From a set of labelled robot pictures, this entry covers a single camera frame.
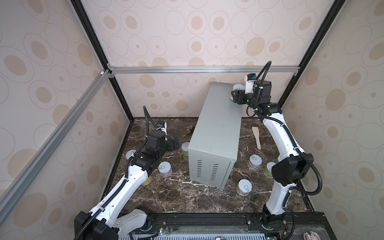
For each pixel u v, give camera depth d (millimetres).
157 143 548
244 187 795
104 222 380
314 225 741
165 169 873
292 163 472
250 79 675
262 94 601
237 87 792
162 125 652
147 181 865
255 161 897
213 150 609
